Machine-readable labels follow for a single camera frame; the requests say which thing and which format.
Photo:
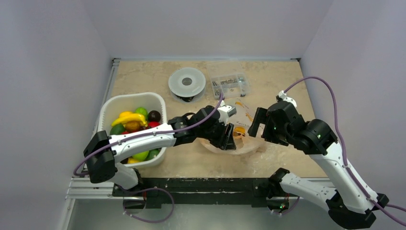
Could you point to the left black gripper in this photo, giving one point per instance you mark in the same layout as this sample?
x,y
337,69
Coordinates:
x,y
225,141

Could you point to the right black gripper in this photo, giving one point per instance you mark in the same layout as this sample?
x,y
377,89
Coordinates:
x,y
265,123

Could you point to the orange printed plastic bag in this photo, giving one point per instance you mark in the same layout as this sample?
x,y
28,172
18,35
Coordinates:
x,y
243,118

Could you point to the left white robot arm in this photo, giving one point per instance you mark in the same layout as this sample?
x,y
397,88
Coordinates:
x,y
104,153

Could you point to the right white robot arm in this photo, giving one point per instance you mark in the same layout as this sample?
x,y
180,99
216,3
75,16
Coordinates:
x,y
350,203

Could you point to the orange fake fruit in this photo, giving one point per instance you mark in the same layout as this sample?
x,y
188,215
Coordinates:
x,y
239,132

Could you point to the clear screw organizer box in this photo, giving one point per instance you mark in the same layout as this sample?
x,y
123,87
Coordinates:
x,y
228,77

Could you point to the grey filament spool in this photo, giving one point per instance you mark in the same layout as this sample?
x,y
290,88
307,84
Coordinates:
x,y
187,85

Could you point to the red apple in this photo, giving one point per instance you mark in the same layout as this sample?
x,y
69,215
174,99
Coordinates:
x,y
153,124

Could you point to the dark brown plum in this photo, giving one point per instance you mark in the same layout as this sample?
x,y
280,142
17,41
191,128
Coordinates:
x,y
154,116

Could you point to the large green apple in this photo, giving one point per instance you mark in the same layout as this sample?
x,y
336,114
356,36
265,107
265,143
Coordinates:
x,y
140,156

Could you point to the small green lime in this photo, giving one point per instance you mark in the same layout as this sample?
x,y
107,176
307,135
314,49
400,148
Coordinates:
x,y
142,111

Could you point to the yellow banana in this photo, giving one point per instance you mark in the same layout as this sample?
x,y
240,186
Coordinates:
x,y
131,117

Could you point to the white plastic basket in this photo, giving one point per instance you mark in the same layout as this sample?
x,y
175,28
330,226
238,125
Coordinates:
x,y
118,104

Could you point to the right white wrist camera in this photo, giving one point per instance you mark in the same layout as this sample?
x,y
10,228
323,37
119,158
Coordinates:
x,y
287,99

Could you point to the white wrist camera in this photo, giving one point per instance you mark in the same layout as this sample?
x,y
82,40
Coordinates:
x,y
226,111
287,99

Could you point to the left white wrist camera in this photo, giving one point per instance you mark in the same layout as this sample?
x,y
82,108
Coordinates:
x,y
226,111

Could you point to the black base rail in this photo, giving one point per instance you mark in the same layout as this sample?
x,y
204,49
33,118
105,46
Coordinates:
x,y
256,192

